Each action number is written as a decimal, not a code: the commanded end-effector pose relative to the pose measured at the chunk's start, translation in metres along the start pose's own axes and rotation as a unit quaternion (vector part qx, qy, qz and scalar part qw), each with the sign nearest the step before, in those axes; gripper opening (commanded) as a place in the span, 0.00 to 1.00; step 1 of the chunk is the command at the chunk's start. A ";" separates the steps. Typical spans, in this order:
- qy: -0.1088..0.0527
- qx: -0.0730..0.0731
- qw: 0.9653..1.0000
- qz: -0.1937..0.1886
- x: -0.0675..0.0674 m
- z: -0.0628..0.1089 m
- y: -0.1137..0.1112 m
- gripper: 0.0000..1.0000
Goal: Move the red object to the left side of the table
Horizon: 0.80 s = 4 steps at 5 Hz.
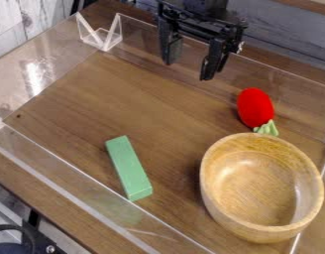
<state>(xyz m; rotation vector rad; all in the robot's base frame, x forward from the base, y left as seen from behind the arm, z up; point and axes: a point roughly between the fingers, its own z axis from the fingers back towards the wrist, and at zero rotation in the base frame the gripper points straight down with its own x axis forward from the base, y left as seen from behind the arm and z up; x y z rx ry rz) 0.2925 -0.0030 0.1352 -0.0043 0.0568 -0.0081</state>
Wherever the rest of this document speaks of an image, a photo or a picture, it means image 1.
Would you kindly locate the clear acrylic back wall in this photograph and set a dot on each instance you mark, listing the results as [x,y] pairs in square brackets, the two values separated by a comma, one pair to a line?
[298,96]

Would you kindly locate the black clamp with screw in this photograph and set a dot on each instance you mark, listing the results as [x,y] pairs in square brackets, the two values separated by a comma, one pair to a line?
[38,241]

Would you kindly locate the clear acrylic front wall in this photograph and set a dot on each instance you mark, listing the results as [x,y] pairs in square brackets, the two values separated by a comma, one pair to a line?
[108,224]

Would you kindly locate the clear acrylic wall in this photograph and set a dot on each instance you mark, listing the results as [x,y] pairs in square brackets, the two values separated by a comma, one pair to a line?
[298,96]
[108,224]

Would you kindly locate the clear acrylic corner bracket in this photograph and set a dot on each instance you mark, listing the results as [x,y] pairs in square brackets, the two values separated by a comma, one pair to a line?
[100,38]

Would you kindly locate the wooden bowl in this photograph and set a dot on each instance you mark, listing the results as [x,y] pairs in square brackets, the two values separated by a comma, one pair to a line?
[262,187]

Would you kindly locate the green rectangular block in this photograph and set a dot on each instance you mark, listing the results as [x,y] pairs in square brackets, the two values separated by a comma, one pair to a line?
[131,172]

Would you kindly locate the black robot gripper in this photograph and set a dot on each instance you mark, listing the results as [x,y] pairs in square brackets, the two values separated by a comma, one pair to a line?
[202,19]

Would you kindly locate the red plush strawberry toy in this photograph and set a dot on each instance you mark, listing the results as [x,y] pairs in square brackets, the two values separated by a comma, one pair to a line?
[256,111]

